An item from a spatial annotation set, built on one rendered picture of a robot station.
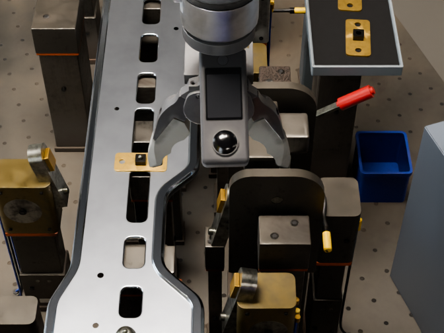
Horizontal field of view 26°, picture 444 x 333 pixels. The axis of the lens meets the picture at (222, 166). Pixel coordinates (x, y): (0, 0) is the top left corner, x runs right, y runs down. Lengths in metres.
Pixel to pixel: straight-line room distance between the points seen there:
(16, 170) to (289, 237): 0.45
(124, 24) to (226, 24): 0.91
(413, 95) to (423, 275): 0.57
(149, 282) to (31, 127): 0.72
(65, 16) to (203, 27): 0.90
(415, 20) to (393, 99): 1.32
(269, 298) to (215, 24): 0.52
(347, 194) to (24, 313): 0.50
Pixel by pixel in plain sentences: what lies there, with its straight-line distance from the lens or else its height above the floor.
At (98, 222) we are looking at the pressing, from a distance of 1.48.
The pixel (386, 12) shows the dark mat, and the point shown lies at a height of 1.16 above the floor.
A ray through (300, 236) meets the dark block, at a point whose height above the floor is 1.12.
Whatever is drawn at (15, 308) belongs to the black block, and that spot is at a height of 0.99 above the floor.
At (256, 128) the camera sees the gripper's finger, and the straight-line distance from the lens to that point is 1.00.
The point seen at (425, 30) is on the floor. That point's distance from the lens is 3.36.
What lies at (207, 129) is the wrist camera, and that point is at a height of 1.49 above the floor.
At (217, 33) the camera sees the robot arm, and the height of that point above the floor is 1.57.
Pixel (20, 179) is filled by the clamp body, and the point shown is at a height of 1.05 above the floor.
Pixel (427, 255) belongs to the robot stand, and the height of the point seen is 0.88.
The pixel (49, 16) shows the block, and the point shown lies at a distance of 1.78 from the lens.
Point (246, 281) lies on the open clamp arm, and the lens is 1.28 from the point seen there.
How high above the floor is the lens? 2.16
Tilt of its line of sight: 49 degrees down
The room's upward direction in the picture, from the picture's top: straight up
